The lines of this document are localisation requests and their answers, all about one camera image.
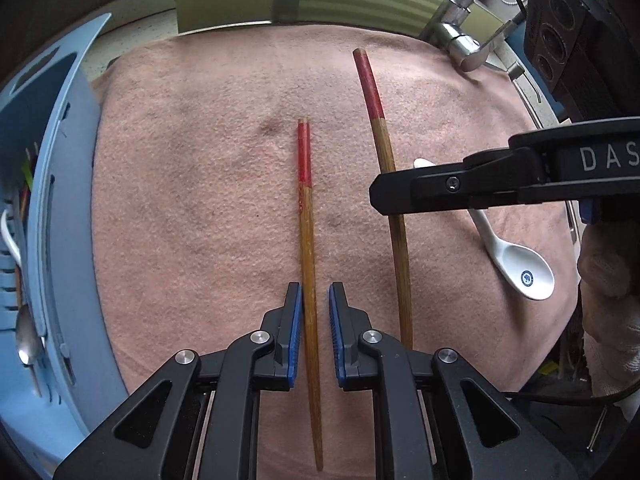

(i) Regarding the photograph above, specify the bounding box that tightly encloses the blue plastic basket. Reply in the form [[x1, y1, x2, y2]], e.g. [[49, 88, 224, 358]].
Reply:
[[0, 12, 131, 480]]

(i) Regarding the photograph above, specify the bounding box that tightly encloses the pink towel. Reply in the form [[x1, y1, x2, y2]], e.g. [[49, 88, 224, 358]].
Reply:
[[90, 24, 583, 480]]

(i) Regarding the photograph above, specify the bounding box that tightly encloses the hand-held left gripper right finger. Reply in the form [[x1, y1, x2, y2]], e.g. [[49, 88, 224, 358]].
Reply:
[[327, 282, 581, 480]]

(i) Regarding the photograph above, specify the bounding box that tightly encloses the red-tipped wooden chopstick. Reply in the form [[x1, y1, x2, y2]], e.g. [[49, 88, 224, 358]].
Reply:
[[297, 118, 325, 472], [352, 48, 415, 351]]

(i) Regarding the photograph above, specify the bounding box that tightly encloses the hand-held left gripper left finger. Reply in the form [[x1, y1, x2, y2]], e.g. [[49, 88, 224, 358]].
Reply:
[[52, 282, 304, 480]]

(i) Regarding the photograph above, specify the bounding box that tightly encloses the steel spoon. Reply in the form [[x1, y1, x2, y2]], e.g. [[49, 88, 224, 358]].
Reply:
[[14, 302, 46, 396]]

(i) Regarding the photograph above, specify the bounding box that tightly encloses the person's right hand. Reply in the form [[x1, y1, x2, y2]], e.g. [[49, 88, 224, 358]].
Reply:
[[577, 220, 640, 405]]

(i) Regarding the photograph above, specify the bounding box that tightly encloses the white ceramic spoon blue emblem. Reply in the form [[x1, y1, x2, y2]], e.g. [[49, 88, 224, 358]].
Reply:
[[414, 158, 556, 301], [0, 207, 23, 268]]

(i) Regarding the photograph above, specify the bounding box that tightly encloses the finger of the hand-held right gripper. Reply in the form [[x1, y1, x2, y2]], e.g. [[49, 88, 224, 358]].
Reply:
[[369, 117, 640, 217]]

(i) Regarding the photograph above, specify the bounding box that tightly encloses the chrome faucet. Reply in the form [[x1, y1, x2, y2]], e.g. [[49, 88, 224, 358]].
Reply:
[[434, 0, 526, 72]]

